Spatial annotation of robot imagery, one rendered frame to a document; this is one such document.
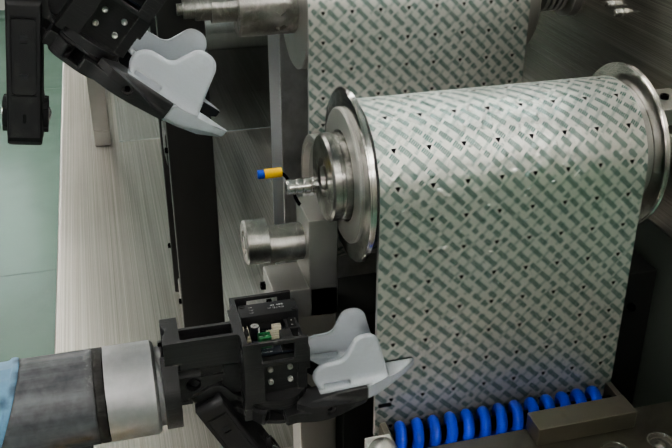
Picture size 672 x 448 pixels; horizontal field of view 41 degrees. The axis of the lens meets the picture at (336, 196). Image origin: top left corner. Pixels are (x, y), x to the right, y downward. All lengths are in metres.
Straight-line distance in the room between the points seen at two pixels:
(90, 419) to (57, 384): 0.04
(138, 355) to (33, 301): 2.31
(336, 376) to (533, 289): 0.19
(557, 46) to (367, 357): 0.50
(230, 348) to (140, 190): 0.87
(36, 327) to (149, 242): 1.53
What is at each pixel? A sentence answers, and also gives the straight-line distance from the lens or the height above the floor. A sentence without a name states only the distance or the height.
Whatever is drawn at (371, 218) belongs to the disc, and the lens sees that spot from 0.69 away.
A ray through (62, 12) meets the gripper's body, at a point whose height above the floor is 1.40.
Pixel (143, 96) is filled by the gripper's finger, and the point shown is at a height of 1.34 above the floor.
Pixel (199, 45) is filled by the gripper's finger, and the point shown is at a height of 1.36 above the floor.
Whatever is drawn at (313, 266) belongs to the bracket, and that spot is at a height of 1.16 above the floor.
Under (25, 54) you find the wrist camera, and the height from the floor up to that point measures 1.38.
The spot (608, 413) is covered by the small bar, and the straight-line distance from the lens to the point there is 0.84.
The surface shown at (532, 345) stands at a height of 1.09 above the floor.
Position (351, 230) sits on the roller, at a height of 1.21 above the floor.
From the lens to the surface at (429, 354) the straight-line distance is 0.79.
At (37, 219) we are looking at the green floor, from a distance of 3.53.
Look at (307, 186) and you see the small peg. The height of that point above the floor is 1.24.
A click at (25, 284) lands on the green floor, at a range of 3.12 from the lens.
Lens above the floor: 1.57
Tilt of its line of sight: 26 degrees down
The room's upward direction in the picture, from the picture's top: straight up
